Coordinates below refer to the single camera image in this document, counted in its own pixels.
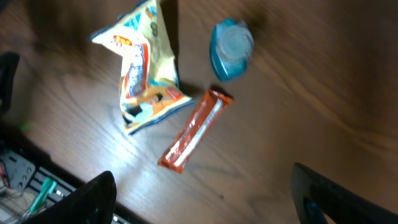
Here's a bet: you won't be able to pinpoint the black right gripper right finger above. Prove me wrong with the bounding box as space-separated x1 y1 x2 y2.
290 162 397 224

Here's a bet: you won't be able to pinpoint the yellow white snack bag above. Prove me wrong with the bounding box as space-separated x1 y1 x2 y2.
90 0 193 134

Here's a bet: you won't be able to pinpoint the red snack bar wrapper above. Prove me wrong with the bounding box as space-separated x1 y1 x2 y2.
159 90 233 173

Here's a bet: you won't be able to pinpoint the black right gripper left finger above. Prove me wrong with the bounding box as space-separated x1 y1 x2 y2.
24 171 117 224

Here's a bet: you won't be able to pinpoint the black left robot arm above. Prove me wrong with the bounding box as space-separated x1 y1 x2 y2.
1 51 20 115

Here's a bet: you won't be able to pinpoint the blue mouthwash bottle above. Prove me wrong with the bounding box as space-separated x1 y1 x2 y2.
210 18 254 82

